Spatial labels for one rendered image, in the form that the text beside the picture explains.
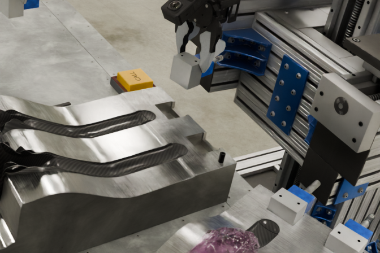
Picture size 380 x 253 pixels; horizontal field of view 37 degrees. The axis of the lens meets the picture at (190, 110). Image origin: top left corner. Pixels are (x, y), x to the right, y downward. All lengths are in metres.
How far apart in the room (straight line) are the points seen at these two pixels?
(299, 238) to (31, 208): 0.41
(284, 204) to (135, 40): 2.45
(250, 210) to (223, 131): 1.71
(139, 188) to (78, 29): 0.72
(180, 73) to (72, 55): 0.37
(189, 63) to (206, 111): 1.66
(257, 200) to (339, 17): 0.59
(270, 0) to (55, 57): 0.54
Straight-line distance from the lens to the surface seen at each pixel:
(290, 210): 0.93
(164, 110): 1.10
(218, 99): 2.87
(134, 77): 1.26
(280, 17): 1.43
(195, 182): 0.94
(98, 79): 1.31
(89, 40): 1.47
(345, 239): 0.92
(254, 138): 2.65
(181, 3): 1.01
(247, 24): 1.43
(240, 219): 0.92
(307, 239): 0.93
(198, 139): 1.03
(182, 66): 1.11
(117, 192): 0.88
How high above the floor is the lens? 1.47
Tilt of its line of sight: 33 degrees down
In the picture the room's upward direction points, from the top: 11 degrees clockwise
